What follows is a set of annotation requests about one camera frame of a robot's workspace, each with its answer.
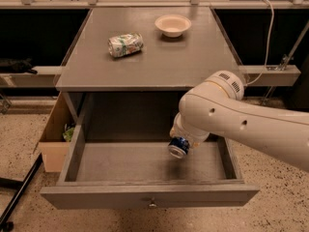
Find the green snack bag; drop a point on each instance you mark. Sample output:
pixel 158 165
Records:
pixel 68 132

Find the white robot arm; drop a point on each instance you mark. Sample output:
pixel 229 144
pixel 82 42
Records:
pixel 216 107

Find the metal drawer knob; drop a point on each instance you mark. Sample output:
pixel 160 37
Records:
pixel 152 204

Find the grey open top drawer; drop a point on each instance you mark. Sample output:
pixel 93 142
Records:
pixel 118 159

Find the white paper bowl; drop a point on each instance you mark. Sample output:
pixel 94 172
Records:
pixel 172 25

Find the black stand leg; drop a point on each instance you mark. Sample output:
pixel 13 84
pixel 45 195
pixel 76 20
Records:
pixel 18 187

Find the black object on ledge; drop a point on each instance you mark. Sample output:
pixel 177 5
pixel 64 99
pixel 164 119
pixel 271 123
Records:
pixel 8 65

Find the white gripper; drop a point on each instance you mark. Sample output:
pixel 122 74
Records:
pixel 179 133

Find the brown cardboard box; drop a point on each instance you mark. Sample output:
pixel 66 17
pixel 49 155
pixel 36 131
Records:
pixel 52 144

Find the green white soda can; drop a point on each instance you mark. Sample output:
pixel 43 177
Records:
pixel 123 45

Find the grey wooden cabinet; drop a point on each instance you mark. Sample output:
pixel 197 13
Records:
pixel 164 64

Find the metal diagonal brace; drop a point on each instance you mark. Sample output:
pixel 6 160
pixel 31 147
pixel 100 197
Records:
pixel 285 62

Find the blue pepsi can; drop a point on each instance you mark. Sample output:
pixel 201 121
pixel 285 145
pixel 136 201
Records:
pixel 178 147

